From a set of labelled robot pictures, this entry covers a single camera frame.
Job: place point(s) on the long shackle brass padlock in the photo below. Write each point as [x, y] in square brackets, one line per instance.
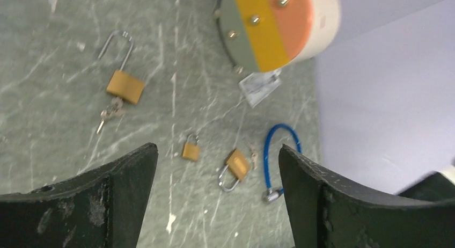
[122, 84]

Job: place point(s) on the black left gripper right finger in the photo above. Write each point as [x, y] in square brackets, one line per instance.
[326, 209]

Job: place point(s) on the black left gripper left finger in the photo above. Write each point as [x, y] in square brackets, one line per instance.
[103, 207]

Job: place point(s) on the round cream drawer cabinet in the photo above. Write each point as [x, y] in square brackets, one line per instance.
[266, 35]

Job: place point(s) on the small brass padlock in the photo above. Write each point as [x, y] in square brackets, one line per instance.
[191, 150]

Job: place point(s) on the plastic card packet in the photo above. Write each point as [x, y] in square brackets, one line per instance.
[258, 86]

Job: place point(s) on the light metal key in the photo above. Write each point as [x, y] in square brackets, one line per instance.
[103, 120]

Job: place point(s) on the dark metal key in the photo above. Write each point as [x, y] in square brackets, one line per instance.
[115, 108]

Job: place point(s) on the medium brass padlock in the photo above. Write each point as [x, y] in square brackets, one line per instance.
[239, 167]

